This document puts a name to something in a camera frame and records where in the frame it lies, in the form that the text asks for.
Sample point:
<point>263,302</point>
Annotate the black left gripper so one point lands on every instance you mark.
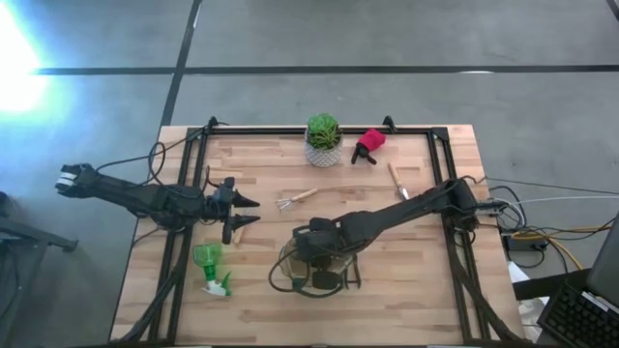
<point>222,208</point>

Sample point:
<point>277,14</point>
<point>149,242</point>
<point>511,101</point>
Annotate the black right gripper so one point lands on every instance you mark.
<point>324,246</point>

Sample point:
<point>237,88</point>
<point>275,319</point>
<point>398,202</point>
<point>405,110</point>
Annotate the beige green gardening bag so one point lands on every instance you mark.
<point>286,263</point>

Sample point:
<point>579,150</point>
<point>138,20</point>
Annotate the green spray bottle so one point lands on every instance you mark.
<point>208,256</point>

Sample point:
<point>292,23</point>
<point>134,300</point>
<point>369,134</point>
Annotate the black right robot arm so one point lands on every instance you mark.
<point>396,212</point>

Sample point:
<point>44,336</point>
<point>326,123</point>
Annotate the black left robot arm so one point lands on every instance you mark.
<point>135,198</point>

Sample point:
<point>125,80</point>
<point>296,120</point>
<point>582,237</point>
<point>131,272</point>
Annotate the succulent in white pot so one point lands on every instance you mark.
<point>323,154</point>

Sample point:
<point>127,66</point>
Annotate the black power box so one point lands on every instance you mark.
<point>520,243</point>

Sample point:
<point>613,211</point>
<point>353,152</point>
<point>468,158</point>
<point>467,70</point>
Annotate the black floor stand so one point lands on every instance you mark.
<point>29,234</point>

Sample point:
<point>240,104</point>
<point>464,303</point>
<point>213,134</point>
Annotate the white plastic sheet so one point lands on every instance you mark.
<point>529,309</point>

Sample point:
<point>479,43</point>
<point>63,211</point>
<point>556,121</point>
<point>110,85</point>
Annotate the black desk bar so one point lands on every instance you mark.
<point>546,287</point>

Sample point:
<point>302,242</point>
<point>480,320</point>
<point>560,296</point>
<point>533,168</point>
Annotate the black laptop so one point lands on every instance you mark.
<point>580,319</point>

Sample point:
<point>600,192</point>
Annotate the black aluminium table frame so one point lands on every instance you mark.
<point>411,130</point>

